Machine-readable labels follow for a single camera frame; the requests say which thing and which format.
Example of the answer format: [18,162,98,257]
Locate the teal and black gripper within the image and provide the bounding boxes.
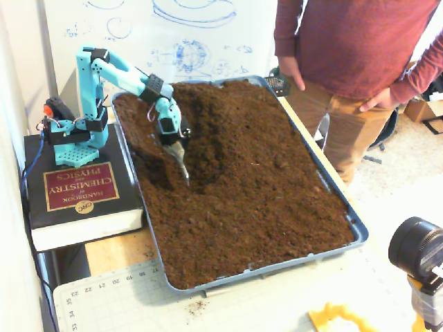
[154,106,192,187]

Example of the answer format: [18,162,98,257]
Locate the brown soil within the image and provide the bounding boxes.
[113,80,356,291]

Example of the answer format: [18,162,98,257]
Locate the person's left forearm red sleeve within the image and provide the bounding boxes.
[388,20,443,104]

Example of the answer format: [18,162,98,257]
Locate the person's right forearm red sleeve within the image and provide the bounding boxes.
[273,0,301,59]

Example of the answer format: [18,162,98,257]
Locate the person's right hand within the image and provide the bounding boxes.
[278,56,306,92]

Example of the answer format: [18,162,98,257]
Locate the person's left hand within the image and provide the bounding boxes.
[358,85,399,112]

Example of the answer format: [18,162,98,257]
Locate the black chemistry physics handbook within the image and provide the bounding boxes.
[23,123,145,252]

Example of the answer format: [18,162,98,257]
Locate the black perforated basket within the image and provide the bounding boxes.
[264,67,291,97]

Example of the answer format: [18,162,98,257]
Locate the whiteboard with blue drawings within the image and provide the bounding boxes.
[37,0,280,104]

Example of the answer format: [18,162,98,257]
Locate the black and orange clamp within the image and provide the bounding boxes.
[43,97,75,122]

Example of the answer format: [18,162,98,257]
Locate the pale green cutting mat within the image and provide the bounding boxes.
[52,241,416,332]

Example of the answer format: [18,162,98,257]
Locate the blue plastic tray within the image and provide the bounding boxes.
[109,75,370,295]

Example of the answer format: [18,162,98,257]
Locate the person in red sweater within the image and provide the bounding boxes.
[273,0,443,186]

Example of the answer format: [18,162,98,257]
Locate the black office chair base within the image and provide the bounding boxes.
[361,107,401,164]

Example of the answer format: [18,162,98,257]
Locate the yellow plastic part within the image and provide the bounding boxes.
[307,301,380,332]

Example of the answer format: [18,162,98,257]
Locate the cardboard box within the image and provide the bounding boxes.
[404,96,443,124]

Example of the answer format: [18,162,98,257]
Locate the black bag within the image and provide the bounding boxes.
[420,67,443,102]

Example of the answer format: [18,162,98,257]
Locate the blue cable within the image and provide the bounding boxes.
[20,133,46,201]

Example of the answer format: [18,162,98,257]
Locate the black cable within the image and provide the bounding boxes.
[20,169,58,332]

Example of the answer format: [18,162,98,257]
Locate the black camera lens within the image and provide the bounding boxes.
[388,216,443,277]

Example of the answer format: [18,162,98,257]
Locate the yellow and grey camera stand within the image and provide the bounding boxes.
[407,273,443,332]

